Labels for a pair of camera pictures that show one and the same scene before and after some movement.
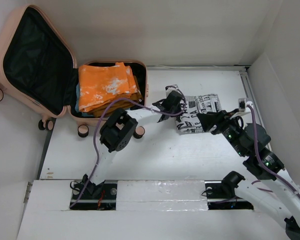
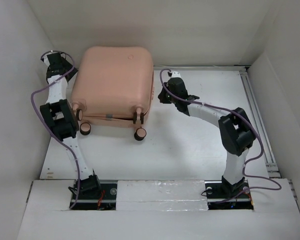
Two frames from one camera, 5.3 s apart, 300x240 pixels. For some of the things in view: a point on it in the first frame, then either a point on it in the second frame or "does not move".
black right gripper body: x=230 y=128 -> x=167 y=91
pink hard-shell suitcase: x=32 y=62 -> x=113 y=86
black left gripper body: x=175 y=109 -> x=68 y=66
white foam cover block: x=157 y=195 does not move
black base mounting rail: x=217 y=198 does not move
